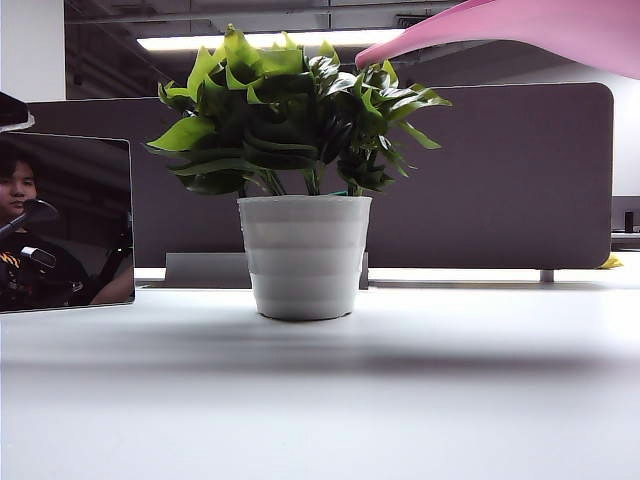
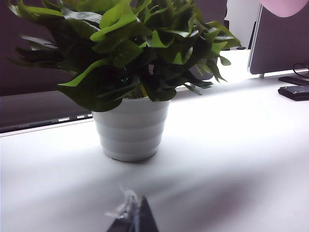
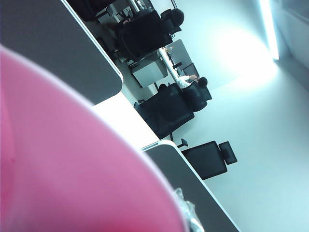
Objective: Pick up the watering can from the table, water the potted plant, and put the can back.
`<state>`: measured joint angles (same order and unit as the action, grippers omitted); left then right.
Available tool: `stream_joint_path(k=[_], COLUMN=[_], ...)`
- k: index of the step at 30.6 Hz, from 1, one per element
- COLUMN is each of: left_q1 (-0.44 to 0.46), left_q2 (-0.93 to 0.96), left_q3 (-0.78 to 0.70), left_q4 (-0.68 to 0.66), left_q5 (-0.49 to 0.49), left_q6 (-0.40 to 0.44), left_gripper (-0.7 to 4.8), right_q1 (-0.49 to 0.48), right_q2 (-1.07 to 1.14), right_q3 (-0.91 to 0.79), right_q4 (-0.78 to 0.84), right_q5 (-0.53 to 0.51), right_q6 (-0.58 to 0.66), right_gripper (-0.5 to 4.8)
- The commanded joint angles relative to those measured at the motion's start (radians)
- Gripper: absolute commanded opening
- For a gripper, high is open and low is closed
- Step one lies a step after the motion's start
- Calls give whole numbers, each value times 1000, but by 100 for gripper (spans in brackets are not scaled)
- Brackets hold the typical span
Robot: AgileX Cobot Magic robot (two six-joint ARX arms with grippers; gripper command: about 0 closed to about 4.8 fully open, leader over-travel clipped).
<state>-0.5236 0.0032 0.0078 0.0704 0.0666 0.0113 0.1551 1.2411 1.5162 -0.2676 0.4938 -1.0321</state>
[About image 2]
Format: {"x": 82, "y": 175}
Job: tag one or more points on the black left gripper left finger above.
{"x": 123, "y": 224}

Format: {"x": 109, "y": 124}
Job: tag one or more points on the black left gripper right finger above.
{"x": 146, "y": 217}

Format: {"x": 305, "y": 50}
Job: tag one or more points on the pink plastic watering can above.
{"x": 282, "y": 7}

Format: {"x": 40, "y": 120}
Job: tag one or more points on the green plant in white pot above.
{"x": 130, "y": 130}

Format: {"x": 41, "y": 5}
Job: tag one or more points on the flat black remote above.
{"x": 294, "y": 81}

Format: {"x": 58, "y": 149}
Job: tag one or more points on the grey monitor with silver edge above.
{"x": 277, "y": 43}

